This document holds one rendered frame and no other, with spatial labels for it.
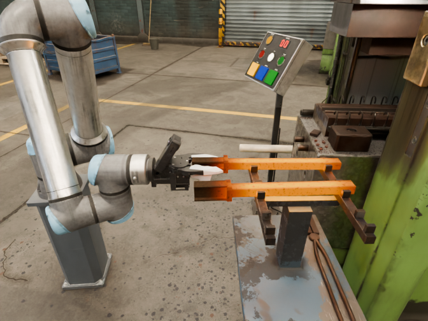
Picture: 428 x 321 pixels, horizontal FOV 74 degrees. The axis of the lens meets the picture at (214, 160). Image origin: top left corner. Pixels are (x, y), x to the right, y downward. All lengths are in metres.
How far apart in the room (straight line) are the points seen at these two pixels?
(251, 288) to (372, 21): 0.89
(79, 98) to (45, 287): 1.15
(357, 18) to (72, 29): 0.86
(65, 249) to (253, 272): 1.05
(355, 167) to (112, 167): 0.80
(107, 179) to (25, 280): 1.27
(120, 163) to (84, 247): 0.85
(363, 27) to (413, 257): 0.72
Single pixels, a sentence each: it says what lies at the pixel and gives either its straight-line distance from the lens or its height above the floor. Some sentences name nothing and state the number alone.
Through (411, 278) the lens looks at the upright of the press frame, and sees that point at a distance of 1.14.
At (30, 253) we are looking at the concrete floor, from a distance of 2.18.
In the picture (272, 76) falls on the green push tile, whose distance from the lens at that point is 1.59.
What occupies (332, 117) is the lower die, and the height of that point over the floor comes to 0.99.
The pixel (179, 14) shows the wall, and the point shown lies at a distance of 9.69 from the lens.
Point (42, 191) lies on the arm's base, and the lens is 1.48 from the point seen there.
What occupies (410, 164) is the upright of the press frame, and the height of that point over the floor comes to 0.98.
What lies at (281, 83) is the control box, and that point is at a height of 0.99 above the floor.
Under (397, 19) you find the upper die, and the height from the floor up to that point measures 1.32.
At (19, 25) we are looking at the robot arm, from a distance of 0.97.
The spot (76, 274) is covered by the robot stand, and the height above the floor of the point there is 0.10.
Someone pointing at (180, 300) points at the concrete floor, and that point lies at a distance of 1.68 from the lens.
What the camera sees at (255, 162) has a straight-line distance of 0.82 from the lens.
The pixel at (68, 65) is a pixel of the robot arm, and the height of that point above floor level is 1.19.
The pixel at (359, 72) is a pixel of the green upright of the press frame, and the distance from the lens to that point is 1.43.
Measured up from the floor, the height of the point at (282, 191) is 0.97.
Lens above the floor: 1.39
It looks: 30 degrees down
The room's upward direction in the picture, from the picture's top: straight up
